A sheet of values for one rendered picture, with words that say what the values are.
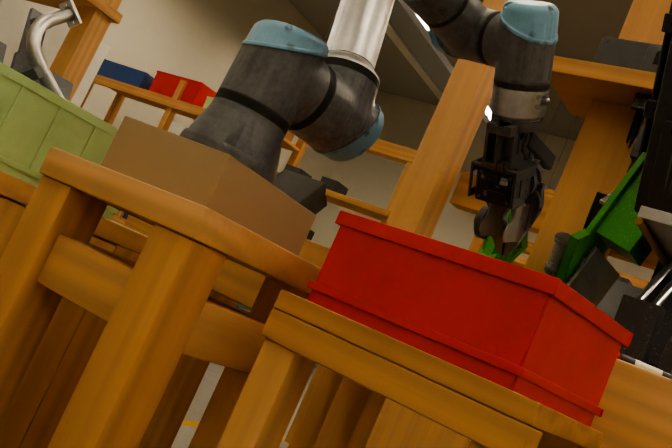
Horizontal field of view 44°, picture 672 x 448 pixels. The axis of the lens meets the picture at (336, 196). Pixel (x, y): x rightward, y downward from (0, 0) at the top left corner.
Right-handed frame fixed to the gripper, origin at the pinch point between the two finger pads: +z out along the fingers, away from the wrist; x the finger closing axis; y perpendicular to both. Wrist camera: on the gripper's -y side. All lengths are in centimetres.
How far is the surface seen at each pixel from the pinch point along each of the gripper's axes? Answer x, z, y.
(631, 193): 5.7, -1.3, -33.6
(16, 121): -84, -6, 29
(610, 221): 4.1, 3.4, -30.2
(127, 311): -22, 0, 52
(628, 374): 21.9, 10.4, 4.2
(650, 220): 15.6, -4.9, -13.4
